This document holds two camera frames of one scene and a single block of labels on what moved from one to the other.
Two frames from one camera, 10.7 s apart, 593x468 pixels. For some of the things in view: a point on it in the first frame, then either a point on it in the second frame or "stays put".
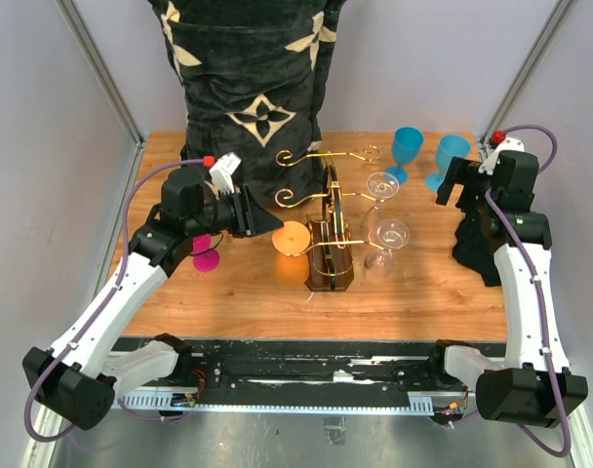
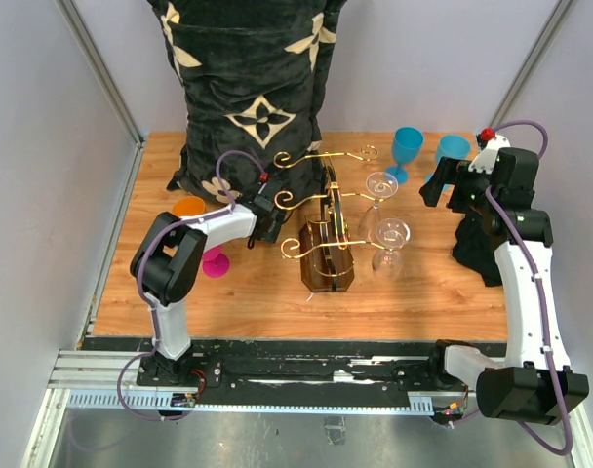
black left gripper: [251, 217] -> [272, 237]
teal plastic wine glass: [450, 146] stays put
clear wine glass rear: [380, 185] stays put
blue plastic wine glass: [407, 144] stays put
